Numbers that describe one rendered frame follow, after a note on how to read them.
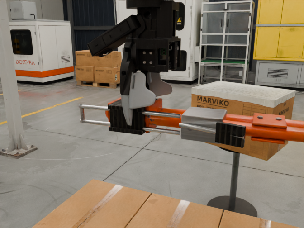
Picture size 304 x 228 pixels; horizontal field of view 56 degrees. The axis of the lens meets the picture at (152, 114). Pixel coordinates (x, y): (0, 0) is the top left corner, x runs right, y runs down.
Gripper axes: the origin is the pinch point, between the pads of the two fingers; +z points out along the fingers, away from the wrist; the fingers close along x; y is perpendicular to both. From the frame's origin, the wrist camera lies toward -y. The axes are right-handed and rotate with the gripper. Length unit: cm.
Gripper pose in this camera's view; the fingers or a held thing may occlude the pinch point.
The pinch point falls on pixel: (137, 113)
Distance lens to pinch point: 54.7
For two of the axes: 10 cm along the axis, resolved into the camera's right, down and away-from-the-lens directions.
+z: 0.0, 9.6, 2.8
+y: 9.3, 1.0, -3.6
